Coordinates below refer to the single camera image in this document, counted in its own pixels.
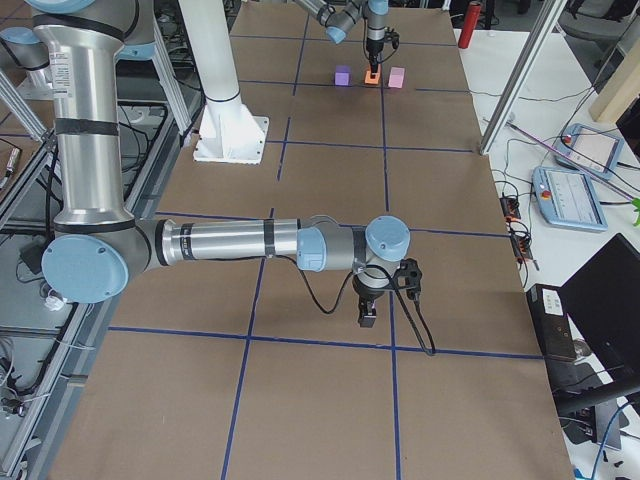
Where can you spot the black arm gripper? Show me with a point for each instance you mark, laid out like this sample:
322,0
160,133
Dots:
366,295

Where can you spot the black second arm gripper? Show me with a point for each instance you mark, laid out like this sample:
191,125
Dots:
374,44

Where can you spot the orange cube block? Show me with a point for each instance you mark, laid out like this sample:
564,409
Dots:
373,75

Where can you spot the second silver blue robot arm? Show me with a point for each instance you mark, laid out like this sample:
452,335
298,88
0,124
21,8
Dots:
337,25

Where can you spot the pink cube block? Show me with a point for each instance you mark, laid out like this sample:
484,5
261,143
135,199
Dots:
396,77

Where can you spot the purple cube block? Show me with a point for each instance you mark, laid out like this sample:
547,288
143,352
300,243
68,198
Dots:
342,75

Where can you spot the red cylinder tube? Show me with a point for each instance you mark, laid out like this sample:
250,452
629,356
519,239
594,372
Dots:
470,22

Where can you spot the silver reacher grabber tool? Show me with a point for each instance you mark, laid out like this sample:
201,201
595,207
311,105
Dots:
616,184

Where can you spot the orange black connector strip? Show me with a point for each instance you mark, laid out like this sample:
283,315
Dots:
519,232

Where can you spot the black box on table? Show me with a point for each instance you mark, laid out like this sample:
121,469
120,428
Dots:
550,323

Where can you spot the near blue teach pendant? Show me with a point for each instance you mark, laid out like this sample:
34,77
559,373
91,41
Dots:
566,199

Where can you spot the blue teach pendant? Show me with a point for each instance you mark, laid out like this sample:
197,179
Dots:
585,145
566,199

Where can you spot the black monitor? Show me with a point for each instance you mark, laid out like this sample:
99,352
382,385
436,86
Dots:
602,300

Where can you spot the far blue teach pendant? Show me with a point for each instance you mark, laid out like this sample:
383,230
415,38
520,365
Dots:
585,145

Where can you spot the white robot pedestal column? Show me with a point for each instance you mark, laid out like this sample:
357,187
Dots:
229,132

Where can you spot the aluminium frame post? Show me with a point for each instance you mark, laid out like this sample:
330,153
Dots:
543,26

